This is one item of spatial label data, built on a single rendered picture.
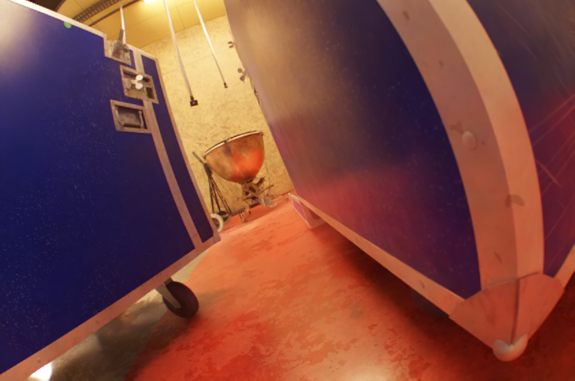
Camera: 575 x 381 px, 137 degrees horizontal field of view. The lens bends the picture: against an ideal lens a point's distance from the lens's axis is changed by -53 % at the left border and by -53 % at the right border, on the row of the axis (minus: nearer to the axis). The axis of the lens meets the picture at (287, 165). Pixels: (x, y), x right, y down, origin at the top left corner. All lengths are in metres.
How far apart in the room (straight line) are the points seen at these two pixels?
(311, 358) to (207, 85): 3.72
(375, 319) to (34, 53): 0.92
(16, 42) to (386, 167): 0.74
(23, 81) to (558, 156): 0.75
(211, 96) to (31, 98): 3.34
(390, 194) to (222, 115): 3.52
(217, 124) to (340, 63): 3.48
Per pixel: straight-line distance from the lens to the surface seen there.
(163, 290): 0.79
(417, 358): 0.38
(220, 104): 3.71
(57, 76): 0.70
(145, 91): 0.93
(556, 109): 0.16
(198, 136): 3.63
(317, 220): 1.08
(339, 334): 0.46
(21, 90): 0.63
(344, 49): 0.16
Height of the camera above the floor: 0.30
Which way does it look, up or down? 1 degrees up
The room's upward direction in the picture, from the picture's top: 23 degrees counter-clockwise
